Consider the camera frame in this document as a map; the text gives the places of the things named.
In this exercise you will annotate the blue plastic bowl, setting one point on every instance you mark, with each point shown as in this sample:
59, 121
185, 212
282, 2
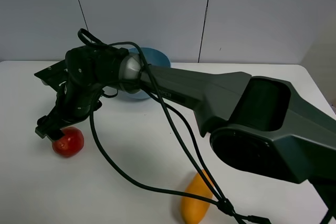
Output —
155, 56

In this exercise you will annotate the yellow orange mango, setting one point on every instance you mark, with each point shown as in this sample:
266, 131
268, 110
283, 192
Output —
193, 210

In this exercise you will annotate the red tomato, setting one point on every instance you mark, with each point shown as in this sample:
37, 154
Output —
70, 144

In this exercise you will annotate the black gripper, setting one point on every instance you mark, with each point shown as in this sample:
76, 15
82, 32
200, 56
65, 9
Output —
73, 104

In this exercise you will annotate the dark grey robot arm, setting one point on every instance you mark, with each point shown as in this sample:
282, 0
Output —
257, 124

